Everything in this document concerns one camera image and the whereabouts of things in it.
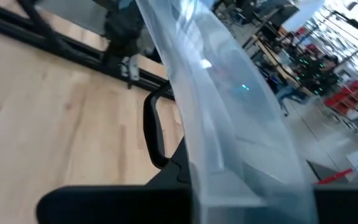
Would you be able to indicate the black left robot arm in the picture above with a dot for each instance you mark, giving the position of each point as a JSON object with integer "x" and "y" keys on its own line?
{"x": 123, "y": 31}

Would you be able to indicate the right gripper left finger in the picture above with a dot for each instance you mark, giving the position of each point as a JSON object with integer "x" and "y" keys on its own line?
{"x": 113, "y": 205}

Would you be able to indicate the background robot workstation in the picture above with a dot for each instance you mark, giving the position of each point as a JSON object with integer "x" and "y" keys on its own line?
{"x": 312, "y": 74}

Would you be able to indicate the silver metal bracket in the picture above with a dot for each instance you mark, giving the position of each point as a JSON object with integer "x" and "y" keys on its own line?
{"x": 130, "y": 70}

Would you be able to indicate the red storage bin rack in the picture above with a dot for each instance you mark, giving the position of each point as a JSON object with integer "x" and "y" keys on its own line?
{"x": 350, "y": 96}

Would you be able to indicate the black metal table frame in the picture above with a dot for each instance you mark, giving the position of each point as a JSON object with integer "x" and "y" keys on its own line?
{"x": 89, "y": 59}

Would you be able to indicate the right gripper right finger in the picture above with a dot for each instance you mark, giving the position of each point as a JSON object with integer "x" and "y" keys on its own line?
{"x": 346, "y": 205}

